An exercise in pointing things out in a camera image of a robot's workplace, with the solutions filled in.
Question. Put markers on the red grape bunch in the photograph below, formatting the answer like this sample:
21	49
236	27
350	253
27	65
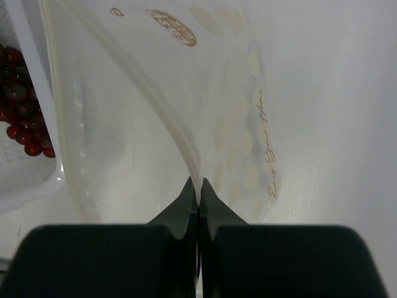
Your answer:
20	108

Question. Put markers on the white perforated plastic basket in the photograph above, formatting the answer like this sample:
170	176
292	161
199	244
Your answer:
25	178

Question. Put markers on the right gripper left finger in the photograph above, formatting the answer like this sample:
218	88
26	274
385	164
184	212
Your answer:
179	266

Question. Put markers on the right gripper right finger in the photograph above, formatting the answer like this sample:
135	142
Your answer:
213	214

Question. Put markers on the clear dotted zip bag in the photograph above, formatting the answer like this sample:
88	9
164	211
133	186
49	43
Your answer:
150	94

